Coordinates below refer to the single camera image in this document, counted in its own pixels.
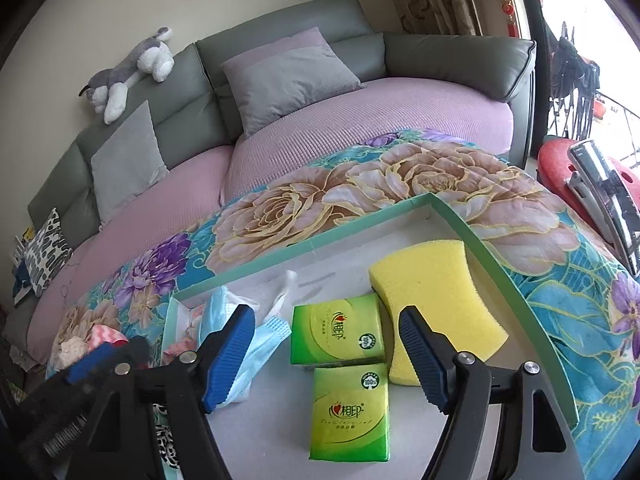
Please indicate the yellow sponge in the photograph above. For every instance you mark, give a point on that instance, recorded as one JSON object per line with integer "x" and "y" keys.
{"x": 430, "y": 280}

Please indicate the grey sofa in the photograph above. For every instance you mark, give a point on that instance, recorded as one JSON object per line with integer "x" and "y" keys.
{"x": 280, "y": 45}

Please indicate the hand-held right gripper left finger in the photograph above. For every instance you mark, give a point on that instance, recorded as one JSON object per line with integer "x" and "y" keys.
{"x": 230, "y": 360}

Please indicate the grey lilac square pillow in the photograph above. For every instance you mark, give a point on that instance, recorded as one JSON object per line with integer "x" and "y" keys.
{"x": 285, "y": 85}

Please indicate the black balcony railing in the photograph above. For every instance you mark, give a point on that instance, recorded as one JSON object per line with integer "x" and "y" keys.
{"x": 625, "y": 125}

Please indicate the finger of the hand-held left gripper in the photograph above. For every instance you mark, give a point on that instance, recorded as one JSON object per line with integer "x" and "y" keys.
{"x": 85, "y": 370}
{"x": 50, "y": 420}

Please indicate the red round tin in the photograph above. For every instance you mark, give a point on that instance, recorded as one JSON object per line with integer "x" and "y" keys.
{"x": 121, "y": 343}

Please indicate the red plastic stool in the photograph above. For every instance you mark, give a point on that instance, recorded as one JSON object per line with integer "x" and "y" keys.
{"x": 552, "y": 165}

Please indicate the lilac sofa seat cover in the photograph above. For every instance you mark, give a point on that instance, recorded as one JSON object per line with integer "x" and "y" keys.
{"x": 375, "y": 115}

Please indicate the clothes rack with dark clothes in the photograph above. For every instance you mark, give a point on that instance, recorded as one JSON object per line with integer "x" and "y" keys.
{"x": 570, "y": 70}

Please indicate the blue face mask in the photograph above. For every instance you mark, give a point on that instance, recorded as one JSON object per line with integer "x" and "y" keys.
{"x": 267, "y": 347}

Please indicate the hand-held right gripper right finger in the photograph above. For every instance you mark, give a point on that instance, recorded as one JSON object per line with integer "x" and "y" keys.
{"x": 422, "y": 360}

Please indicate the pink white cloth bundle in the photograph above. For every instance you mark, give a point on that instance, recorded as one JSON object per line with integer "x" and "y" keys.
{"x": 187, "y": 332}

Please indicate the floral blue blanket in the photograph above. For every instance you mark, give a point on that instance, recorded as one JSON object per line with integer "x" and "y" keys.
{"x": 350, "y": 195}

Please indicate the black white patterned pillow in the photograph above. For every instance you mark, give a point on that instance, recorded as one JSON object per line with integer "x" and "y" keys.
{"x": 47, "y": 255}

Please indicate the grey white plush dog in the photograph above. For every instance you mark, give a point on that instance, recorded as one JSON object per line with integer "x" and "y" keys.
{"x": 125, "y": 70}

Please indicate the green-rimmed white tray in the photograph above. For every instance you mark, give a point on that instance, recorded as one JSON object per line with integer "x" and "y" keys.
{"x": 340, "y": 280}

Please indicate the leopard print cloth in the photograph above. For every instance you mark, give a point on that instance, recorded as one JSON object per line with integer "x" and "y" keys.
{"x": 165, "y": 445}

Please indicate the light grey square pillow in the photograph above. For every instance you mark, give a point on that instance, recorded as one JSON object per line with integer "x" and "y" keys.
{"x": 125, "y": 170}

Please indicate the white phone stand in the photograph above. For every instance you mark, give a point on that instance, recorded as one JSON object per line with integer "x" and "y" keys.
{"x": 580, "y": 185}

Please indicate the green tissue packet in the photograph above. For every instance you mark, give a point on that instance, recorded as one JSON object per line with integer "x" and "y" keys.
{"x": 350, "y": 410}
{"x": 335, "y": 330}

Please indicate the black smartphone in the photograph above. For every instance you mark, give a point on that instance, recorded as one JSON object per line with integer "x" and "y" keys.
{"x": 605, "y": 200}

